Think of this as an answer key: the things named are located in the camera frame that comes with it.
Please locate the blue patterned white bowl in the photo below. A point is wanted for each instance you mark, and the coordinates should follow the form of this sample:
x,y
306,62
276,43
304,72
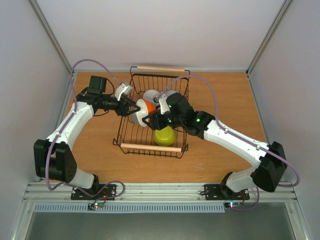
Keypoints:
x,y
170,92

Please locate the circuit board with leds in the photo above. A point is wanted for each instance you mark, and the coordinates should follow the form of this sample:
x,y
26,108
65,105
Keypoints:
x,y
96,205
232,205

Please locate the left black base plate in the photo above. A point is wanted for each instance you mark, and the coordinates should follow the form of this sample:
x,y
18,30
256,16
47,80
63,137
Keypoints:
x,y
106,191

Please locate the green bowl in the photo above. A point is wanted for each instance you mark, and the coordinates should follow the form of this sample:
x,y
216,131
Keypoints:
x,y
164,137

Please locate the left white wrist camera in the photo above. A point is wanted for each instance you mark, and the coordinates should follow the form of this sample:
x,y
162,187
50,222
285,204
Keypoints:
x,y
123,89

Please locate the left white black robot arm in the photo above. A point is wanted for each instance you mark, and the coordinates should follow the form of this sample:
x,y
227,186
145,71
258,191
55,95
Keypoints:
x,y
53,156

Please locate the right circuit board with leds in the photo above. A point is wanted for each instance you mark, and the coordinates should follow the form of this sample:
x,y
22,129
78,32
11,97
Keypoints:
x,y
232,205

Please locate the white bowl orange outside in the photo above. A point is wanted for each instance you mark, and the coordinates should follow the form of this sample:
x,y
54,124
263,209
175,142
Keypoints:
x,y
146,108

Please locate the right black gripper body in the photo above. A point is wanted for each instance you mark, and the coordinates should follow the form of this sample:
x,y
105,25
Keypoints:
x,y
157,122

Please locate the speckled grey white bowl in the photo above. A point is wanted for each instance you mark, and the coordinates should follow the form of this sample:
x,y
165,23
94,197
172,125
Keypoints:
x,y
136,118

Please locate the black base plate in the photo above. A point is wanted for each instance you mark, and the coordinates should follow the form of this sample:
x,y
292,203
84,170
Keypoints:
x,y
212,192
106,191

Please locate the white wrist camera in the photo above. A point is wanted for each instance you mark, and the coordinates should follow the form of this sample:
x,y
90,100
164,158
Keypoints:
x,y
123,89
162,100

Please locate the grey slotted cable duct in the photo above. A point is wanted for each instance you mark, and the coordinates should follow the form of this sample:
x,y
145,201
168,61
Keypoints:
x,y
129,208

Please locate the left circuit board with leds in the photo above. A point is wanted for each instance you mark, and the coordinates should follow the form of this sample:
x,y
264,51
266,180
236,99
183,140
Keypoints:
x,y
96,205

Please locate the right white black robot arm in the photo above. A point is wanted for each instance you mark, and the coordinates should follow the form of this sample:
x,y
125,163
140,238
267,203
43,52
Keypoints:
x,y
266,160

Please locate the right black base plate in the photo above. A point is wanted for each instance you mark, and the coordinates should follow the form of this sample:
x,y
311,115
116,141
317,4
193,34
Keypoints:
x,y
212,192

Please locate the aluminium rail front frame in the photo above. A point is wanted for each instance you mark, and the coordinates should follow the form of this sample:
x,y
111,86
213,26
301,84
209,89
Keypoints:
x,y
149,193

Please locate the plain white bowl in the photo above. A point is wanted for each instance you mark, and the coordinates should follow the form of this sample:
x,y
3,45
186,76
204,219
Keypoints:
x,y
149,95

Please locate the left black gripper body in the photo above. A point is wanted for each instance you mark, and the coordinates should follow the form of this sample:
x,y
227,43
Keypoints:
x,y
118,110

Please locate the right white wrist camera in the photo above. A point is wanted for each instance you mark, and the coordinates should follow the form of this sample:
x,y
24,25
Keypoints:
x,y
162,100

